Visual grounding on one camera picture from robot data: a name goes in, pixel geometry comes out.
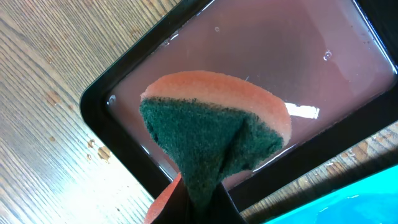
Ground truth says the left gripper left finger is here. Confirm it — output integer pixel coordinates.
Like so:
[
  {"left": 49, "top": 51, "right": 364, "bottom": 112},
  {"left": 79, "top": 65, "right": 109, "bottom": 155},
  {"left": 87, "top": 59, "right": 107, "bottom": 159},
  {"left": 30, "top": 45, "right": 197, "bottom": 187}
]
[{"left": 150, "top": 177, "right": 191, "bottom": 224}]

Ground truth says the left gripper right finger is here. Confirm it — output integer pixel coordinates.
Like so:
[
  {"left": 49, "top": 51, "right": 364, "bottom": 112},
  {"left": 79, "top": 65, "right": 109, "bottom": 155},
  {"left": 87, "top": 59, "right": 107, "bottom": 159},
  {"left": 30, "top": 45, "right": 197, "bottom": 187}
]
[{"left": 208, "top": 183, "right": 247, "bottom": 224}]

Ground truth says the green and orange sponge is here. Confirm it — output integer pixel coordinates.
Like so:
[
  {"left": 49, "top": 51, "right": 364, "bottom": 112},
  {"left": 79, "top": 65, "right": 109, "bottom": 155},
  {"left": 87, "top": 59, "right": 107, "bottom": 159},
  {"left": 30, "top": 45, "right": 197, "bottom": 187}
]
[{"left": 139, "top": 71, "right": 292, "bottom": 223}]

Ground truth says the teal plastic serving tray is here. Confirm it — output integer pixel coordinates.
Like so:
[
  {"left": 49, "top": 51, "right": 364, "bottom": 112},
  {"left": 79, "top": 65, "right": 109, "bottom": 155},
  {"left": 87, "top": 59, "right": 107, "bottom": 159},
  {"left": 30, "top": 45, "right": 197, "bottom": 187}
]
[{"left": 269, "top": 166, "right": 397, "bottom": 224}]

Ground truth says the black red-lined water tray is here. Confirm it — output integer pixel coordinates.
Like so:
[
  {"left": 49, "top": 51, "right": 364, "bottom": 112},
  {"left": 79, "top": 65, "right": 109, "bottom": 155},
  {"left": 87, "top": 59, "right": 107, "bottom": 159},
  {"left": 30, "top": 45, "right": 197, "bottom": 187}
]
[{"left": 80, "top": 0, "right": 397, "bottom": 211}]

